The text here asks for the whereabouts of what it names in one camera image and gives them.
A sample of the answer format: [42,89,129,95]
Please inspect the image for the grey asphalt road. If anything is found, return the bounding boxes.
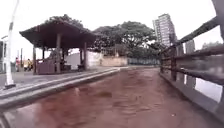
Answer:
[0,68,111,91]

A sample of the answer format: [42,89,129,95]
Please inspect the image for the tall grey building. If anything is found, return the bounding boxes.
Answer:
[152,13,178,48]

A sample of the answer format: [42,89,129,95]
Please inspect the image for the low grey concrete kerb wall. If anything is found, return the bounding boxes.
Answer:
[0,65,129,116]

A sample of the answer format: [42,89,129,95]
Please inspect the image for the group of large trees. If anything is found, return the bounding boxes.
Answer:
[44,13,168,61]

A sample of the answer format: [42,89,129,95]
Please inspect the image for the red paved path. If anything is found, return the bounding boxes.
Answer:
[4,66,224,128]

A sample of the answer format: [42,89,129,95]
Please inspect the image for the open shelter with dark roof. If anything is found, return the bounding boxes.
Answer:
[18,19,101,76]

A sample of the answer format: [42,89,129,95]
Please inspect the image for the brown wooden rail fence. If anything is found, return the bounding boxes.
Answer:
[159,0,224,124]

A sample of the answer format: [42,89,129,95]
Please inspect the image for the grey water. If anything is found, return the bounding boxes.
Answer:
[176,59,224,103]

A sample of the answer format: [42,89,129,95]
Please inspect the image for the person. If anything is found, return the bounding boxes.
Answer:
[23,58,34,72]
[14,57,21,73]

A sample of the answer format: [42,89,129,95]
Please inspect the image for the white pole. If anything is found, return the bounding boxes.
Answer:
[3,0,20,88]

